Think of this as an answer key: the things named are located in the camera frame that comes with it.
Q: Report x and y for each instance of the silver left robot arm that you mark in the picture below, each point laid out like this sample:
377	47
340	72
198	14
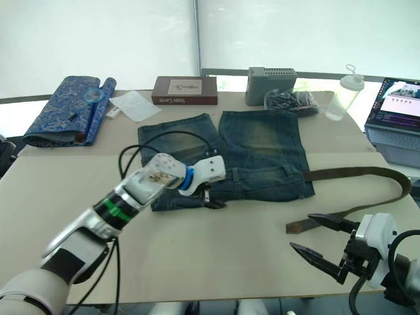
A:
98	223

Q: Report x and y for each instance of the brown braided belt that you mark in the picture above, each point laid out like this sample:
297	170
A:
361	171

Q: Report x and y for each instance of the ribbed metal pole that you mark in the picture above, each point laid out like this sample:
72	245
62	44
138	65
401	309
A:
196	33

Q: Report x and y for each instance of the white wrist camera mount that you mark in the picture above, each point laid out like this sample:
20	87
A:
210	169
380	229

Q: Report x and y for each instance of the brown Sister Carrie book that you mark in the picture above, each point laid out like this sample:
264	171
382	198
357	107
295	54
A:
185	88

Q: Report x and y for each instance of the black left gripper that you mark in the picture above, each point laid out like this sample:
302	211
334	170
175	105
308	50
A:
210	185

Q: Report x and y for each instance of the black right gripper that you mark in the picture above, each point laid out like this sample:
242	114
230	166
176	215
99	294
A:
359	254

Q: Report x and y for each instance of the small white card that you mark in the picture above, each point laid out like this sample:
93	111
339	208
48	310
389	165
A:
112	114

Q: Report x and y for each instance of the folded blue brocade mat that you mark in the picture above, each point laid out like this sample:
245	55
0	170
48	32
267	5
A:
55	111

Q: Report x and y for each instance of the small red seal stamp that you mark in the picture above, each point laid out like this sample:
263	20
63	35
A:
80	137

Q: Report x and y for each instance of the grey window rail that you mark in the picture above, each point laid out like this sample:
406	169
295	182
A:
328	75

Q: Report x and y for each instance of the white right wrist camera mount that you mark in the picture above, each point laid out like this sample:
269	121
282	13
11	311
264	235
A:
380	229

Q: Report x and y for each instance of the grey open laptop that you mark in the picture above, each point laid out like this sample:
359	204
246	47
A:
397	131

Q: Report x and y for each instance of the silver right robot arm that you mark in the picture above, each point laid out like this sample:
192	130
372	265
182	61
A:
410	272

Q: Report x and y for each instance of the grey vented box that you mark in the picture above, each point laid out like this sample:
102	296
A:
265	88

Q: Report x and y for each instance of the translucent shaker bottle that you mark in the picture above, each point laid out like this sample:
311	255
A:
351	87

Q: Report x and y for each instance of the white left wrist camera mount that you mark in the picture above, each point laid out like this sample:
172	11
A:
210	169

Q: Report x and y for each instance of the blue denim shorts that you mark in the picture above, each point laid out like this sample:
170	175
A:
262	147

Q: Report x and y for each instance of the rolled blue brocade scroll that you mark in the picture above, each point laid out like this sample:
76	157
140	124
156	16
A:
103	98

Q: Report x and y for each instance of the black plastic bag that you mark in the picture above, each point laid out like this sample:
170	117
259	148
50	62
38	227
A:
292	101

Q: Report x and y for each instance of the blue rimmed magnifying glass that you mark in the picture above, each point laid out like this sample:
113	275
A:
93	95

